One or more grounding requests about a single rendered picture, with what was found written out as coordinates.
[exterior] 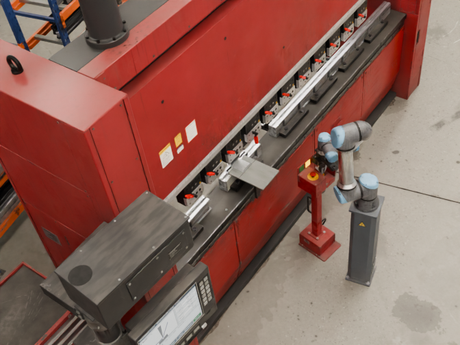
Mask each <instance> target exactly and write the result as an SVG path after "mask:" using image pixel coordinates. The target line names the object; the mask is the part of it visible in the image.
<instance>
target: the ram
mask: <svg viewBox="0 0 460 345"><path fill-rule="evenodd" d="M364 1H365V0H362V2H361V3H360V4H359V5H358V6H357V7H356V8H355V9H354V10H353V11H352V12H351V13H350V14H349V15H348V16H347V17H346V18H345V19H344V20H343V21H342V22H341V23H340V24H339V25H338V26H337V27H336V28H335V29H334V30H333V31H332V32H331V33H330V34H329V35H328V36H327V37H326V38H325V39H324V40H323V41H322V42H321V43H320V44H319V45H318V46H317V47H316V49H315V50H314V51H313V52H312V53H311V54H310V55H309V56H308V57H307V58H306V59H305V60H304V61H303V62H302V63H301V64H300V65H299V66H298V67H297V68H296V69H295V70H294V71H293V72H292V74H291V75H290V76H289V77H288V78H287V79H286V80H285V81H284V82H283V83H282V84H281V85H280V86H279V87H278V88H277V89H276V90H275V91H274V92H273V93H272V94H271V95H270V96H269V97H268V98H267V99H266V100H265V101H264V102H263V103H262V104H261V105H260V106H259V107H258V108H257V109H256V110H255V111H254V112H253V113H252V114H251V115H250V116H249V117H248V118H247V119H246V121H245V122H244V123H243V124H242V125H241V126H240V127H239V128H238V129H237V130H236V131H235V132H234V133H233V134H232V135H231V136H230V137H229V138H228V139H227V140H226V141H225V142H224V143H223V144H222V146H221V147H220V148H219V149H218V150H217V151H216V152H215V153H214V154H213V155H212V156H211V157H210V158H209V159H208V160H207V161H206V162H205V163H204V164H203V165H202V166H201V167H200V168H199V169H198V170H197V171H196V172H195V173H194V174H193V175H192V176H191V177H190V178H189V179H188V180H187V181H186V182H185V183H184V184H183V185H182V186H181V187H180V188H179V189H178V190H177V191H176V193H175V194H174V195H173V196H172V197H171V198H170V199H169V200H168V201H167V203H168V204H169V203H170V202H171V201H172V200H173V199H174V198H175V197H176V196H177V195H178V193H180V191H182V190H183V189H184V188H185V187H186V186H187V185H188V184H189V183H190V182H191V180H193V178H195V177H196V176H197V175H198V173H199V172H200V171H201V170H202V169H203V168H204V167H205V166H206V165H207V164H208V163H209V162H210V161H211V160H212V159H213V158H214V157H215V156H216V155H217V153H218V152H219V151H220V150H221V149H222V148H223V147H224V146H225V145H226V144H227V143H228V142H229V141H230V140H231V139H232V138H233V137H234V136H235V135H236V134H237V132H239V130H241V128H243V126H245V124H247V122H248V121H249V120H250V119H252V117H254V115H256V113H257V112H258V111H259V110H260V109H261V108H262V107H263V106H264V105H265V104H266V103H267V102H268V101H269V100H270V99H271V98H272V97H273V96H274V95H275V94H276V93H277V91H278V90H279V89H280V88H281V87H282V86H283V85H284V84H285V83H286V82H287V81H288V80H289V79H290V78H291V77H292V76H293V75H294V74H295V73H296V72H297V70H298V69H299V68H300V67H301V66H302V65H303V64H304V63H305V62H306V61H307V60H308V59H309V58H310V57H311V56H312V55H313V54H314V53H315V52H316V51H317V50H318V49H319V48H320V47H321V46H322V45H323V44H324V43H325V42H326V41H327V40H328V39H329V38H330V37H331V36H332V35H333V34H334V33H335V31H336V30H337V29H338V28H339V27H340V26H341V25H342V24H343V23H344V22H345V21H346V20H347V19H348V18H349V17H350V16H351V15H352V14H353V13H354V12H355V10H356V9H357V8H358V7H359V6H360V5H361V4H362V3H363V2H364ZM356 2H358V0H227V1H226V2H225V3H224V4H222V5H221V6H220V7H219V8H218V9H217V10H216V11H214V12H213V13H212V14H210V15H209V16H208V17H207V18H206V19H205V20H204V21H202V22H201V23H200V24H199V25H197V26H196V27H195V28H194V29H193V30H192V31H191V32H189V33H188V34H187V35H186V36H184V37H183V38H182V39H181V40H180V41H179V42H178V43H176V44H175V45H174V46H173V47H171V48H170V49H169V50H168V51H167V52H165V54H163V55H162V56H161V57H159V58H158V59H157V60H156V61H154V63H152V65H150V66H149V67H148V68H146V69H145V70H144V71H143V72H141V73H140V74H139V75H138V76H137V77H136V78H135V79H133V80H132V81H131V82H130V83H128V84H127V85H126V86H125V87H124V88H123V89H122V90H120V91H121V92H124V93H125V94H127V96H128V98H129V102H130V105H131V109H132V112H133V117H134V119H135V122H136V127H137V129H138V133H139V136H140V141H141V143H142V148H143V151H144V155H145V157H146V162H147V165H148V167H149V172H150V175H151V179H152V182H153V186H154V189H155V193H156V196H157V197H159V198H161V199H162V200H164V199H165V198H166V197H167V196H168V195H169V194H170V193H171V192H172V191H173V190H174V189H175V188H176V187H177V186H178V185H179V184H180V183H181V182H182V181H183V180H184V179H185V178H186V177H187V176H188V175H189V174H190V173H191V172H192V171H193V170H194V169H195V168H196V167H197V166H198V165H199V164H200V163H201V162H202V161H203V159H204V158H205V157H206V156H207V155H208V154H209V153H210V152H211V151H212V150H213V149H214V148H215V147H216V146H217V145H218V144H219V143H220V142H221V141H222V140H223V139H224V138H225V137H226V136H227V135H228V134H229V133H230V132H231V131H232V130H233V128H234V127H235V126H236V125H237V124H238V123H239V122H240V121H241V120H242V119H243V118H244V117H245V116H246V115H247V114H248V113H249V112H250V111H251V110H252V109H253V108H254V107H255V106H256V105H257V104H258V103H259V102H260V101H261V100H262V99H263V98H264V97H265V96H266V95H267V94H268V93H269V92H270V91H271V90H272V89H273V88H274V87H275V86H276V85H277V84H278V83H279V82H280V81H281V80H282V79H283V78H284V77H285V76H286V75H287V74H288V73H289V72H290V71H291V69H292V68H293V67H294V66H295V65H296V64H297V63H298V62H299V61H300V60H301V59H302V58H303V57H304V56H305V55H306V54H307V53H308V52H309V51H310V50H311V49H312V48H313V47H314V46H315V45H316V44H317V43H318V42H319V41H320V40H321V38H322V37H323V36H324V35H325V34H326V33H327V32H328V31H329V30H330V29H331V28H332V27H333V26H334V25H335V24H336V23H337V22H338V21H339V20H340V19H341V18H342V17H343V16H344V15H345V14H346V13H347V12H348V11H349V10H350V9H351V8H352V7H353V6H354V5H355V4H356ZM194 119H195V122H196V128H197V132H198V134H197V135H196V136H195V137H194V138H193V139H192V140H191V141H190V142H189V143H188V140H187V136H186V131H185V128H186V127H187V126H188V125H189V124H190V123H191V122H192V121H193V120H194ZM179 133H181V139H182V143H181V144H180V145H179V146H178V147H176V144H175V137H176V136H177V135H178V134H179ZM169 143H170V147H171V151H172V156H173V159H172V160H171V161H170V162H169V163H168V164H167V165H166V166H165V167H164V168H163V167H162V162H161V159H160V156H159V152H160V151H161V150H163V149H164V148H165V147H166V146H167V145H168V144H169ZM182 144H183V149H182V150H181V151H180V152H179V153H178V152H177V149H178V148H179V147H180V146H181V145H182Z"/></svg>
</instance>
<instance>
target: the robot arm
mask: <svg viewBox="0 0 460 345"><path fill-rule="evenodd" d="M371 135H372V127H371V125H370V124H369V123H367V122H366V121H362V120H357V121H355V122H352V123H348V124H345V125H340V126H337V127H334V128H333V129H332V130H331V136H330V135H329V134H328V133H327V132H322V133H320V134H319V136H318V148H317V149H315V152H316V154H315V155H316V156H313V158H312V162H313V163H314V164H315V165H318V167H317V166H316V169H317V170H318V171H319V172H320V174H323V173H324V172H325V170H326V169H327V167H328V168H329V169H330V170H331V172H333V171H334V170H335V169H336V168H337V165H336V164H335V163H334V162H335V161H337V160H338V166H339V179H338V181H337V185H336V186H334V187H333V190H334V193H335V195H336V198H337V199H338V201H339V202H340V203H341V204H344V203H348V202H351V201H355V207H356V208H357V209H358V210H359V211H361V212H365V213H370V212H374V211H375V210H377V209H378V207H379V198H378V196H377V192H378V186H379V181H378V179H377V177H376V176H374V175H372V174H370V173H364V174H362V175H360V177H359V179H356V180H355V179H354V170H353V153H354V152H355V151H358V150H359V145H360V144H361V143H362V142H363V141H364V140H367V139H368V138H369V137H370V136H371ZM330 140H331V141H330ZM313 159H314V161H313Z"/></svg>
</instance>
